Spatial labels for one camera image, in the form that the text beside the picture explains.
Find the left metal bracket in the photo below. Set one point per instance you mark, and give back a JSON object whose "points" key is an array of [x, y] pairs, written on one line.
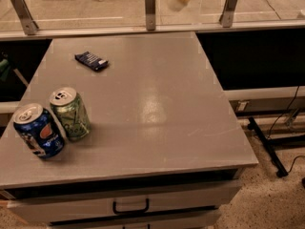
{"points": [[29, 26]]}

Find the grey drawer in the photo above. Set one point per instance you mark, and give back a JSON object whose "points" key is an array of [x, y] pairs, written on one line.
{"points": [[180, 218], [99, 205]]}

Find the upper grey drawer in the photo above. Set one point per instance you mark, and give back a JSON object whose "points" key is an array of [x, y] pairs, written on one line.
{"points": [[99, 205]]}

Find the green object at left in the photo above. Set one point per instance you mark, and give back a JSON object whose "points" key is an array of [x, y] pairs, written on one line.
{"points": [[4, 69]]}

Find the right metal bracket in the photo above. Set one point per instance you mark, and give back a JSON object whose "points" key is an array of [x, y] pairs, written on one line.
{"points": [[227, 16]]}

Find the green soda can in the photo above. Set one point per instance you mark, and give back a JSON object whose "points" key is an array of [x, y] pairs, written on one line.
{"points": [[67, 105]]}

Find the middle metal bracket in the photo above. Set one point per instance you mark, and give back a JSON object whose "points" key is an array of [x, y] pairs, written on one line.
{"points": [[150, 14]]}

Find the black lower drawer handle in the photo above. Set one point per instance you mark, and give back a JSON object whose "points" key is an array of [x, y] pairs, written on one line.
{"points": [[137, 226]]}

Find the black upper drawer handle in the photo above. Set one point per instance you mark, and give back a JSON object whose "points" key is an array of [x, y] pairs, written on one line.
{"points": [[131, 206]]}

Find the dark blue snack packet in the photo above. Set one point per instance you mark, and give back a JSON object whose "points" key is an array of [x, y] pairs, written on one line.
{"points": [[91, 61]]}

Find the black metal floor stand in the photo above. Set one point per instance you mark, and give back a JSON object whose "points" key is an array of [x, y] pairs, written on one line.
{"points": [[270, 144]]}

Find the blue pepsi can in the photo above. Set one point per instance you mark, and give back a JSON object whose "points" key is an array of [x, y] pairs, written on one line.
{"points": [[37, 128]]}

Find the lower grey drawer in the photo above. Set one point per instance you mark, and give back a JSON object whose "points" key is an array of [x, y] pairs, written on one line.
{"points": [[180, 218]]}

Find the metal bracket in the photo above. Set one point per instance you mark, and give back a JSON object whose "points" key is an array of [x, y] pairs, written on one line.
{"points": [[150, 14], [227, 16], [29, 26]]}

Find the black drawer handle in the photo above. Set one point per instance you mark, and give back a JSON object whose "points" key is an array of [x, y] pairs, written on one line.
{"points": [[137, 226], [131, 206]]}

